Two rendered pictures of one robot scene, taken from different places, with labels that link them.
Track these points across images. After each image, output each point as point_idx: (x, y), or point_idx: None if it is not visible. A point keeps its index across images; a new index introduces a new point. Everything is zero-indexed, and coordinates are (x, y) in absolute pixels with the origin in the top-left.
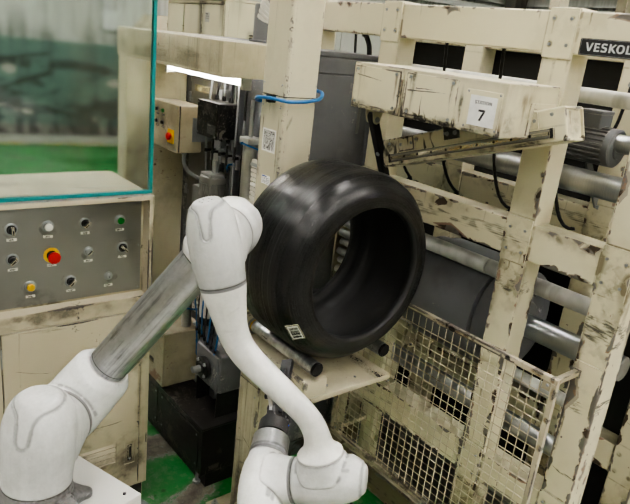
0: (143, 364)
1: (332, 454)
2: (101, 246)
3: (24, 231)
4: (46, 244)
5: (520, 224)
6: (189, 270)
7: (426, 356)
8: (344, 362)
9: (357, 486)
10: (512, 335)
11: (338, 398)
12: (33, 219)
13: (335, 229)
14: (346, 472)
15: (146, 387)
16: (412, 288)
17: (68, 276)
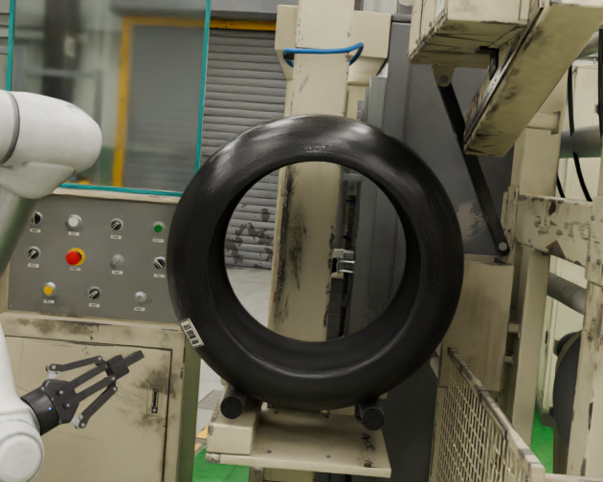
0: (170, 427)
1: None
2: (134, 257)
3: (49, 223)
4: (71, 243)
5: (601, 209)
6: None
7: (469, 459)
8: (344, 444)
9: None
10: (599, 432)
11: None
12: (59, 210)
13: (243, 181)
14: None
15: (173, 463)
16: (421, 317)
17: (92, 287)
